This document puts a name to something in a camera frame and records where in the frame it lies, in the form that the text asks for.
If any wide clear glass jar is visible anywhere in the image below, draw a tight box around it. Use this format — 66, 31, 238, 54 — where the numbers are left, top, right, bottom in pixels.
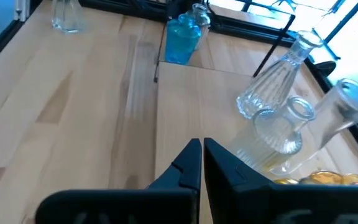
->
50, 0, 86, 34

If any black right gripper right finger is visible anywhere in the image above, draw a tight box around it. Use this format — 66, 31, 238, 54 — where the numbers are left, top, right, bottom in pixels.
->
203, 138, 358, 224

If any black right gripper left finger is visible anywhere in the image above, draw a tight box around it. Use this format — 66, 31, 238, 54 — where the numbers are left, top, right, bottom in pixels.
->
35, 138, 203, 224

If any ribbed clear glass jar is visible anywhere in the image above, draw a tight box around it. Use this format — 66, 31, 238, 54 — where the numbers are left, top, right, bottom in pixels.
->
231, 96, 317, 177

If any black frame bracket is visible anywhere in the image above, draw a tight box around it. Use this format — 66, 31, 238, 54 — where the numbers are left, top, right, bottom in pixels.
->
313, 60, 337, 78

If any round yellow glass vase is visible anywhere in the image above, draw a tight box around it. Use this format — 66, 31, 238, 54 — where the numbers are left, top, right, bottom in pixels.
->
272, 169, 358, 187

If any tall clear glass vase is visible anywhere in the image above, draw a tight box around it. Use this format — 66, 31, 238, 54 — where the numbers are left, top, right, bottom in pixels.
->
236, 30, 324, 120
270, 78, 358, 177

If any small clear glass vase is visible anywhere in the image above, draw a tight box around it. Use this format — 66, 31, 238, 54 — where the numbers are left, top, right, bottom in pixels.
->
186, 2, 211, 50

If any silver metal bracket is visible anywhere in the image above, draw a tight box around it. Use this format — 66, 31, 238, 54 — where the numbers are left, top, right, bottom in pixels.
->
13, 0, 30, 22

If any blue medallion glass jar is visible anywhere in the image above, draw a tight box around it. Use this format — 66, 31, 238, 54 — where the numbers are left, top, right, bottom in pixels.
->
165, 14, 202, 65

